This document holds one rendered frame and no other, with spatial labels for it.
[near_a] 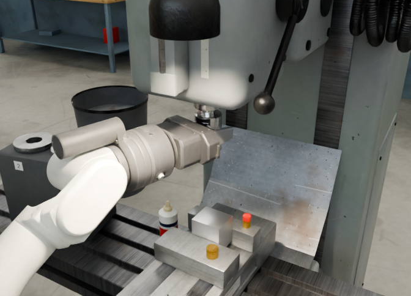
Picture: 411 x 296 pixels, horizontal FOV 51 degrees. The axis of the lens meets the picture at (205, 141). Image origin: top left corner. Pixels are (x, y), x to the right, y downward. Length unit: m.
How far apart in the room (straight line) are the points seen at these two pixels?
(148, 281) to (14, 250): 0.30
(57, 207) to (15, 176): 0.51
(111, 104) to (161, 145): 2.40
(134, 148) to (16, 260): 0.20
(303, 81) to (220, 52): 0.49
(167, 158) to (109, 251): 0.40
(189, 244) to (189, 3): 0.50
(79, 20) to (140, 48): 6.23
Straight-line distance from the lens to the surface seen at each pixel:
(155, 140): 0.64
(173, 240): 0.83
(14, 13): 7.94
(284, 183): 1.11
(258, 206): 1.12
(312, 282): 0.93
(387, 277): 2.44
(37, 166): 1.00
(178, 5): 0.42
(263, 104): 0.59
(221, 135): 0.72
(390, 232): 2.76
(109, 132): 0.61
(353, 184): 1.12
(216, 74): 0.60
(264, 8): 0.62
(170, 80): 0.59
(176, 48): 0.58
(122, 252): 0.99
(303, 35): 0.75
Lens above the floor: 1.54
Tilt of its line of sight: 25 degrees down
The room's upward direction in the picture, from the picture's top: straight up
